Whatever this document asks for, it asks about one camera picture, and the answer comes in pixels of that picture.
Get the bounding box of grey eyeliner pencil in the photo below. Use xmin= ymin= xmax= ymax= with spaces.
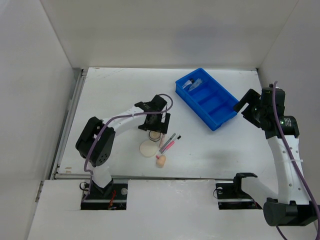
xmin=159 ymin=133 xmax=176 ymax=152

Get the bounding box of round cream powder puff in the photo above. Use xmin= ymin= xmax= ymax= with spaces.
xmin=139 ymin=140 xmax=158 ymax=158

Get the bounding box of clear tube with blue inside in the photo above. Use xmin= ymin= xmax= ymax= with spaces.
xmin=188 ymin=78 xmax=203 ymax=92

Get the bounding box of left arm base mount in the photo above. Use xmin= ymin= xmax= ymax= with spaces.
xmin=79 ymin=179 xmax=129 ymax=211

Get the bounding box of blue plastic organizer tray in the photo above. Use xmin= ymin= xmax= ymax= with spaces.
xmin=175 ymin=68 xmax=239 ymax=131

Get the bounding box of pink brow brush pen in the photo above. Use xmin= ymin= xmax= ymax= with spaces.
xmin=159 ymin=134 xmax=181 ymax=154

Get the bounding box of round powder jar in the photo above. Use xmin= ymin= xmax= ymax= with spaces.
xmin=148 ymin=131 xmax=162 ymax=142

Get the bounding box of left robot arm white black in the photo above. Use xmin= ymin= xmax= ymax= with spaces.
xmin=75 ymin=93 xmax=174 ymax=199

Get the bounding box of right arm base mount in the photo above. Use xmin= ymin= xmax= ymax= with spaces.
xmin=213 ymin=180 xmax=262 ymax=210

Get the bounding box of pink pencil stick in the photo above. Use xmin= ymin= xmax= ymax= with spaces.
xmin=159 ymin=133 xmax=166 ymax=149

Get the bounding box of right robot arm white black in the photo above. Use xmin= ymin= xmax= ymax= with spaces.
xmin=231 ymin=87 xmax=318 ymax=227

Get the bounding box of clear bottle with black cap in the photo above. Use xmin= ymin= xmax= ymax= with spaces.
xmin=182 ymin=78 xmax=195 ymax=89

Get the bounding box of peach makeup sponge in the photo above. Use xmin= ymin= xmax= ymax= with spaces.
xmin=156 ymin=155 xmax=167 ymax=168

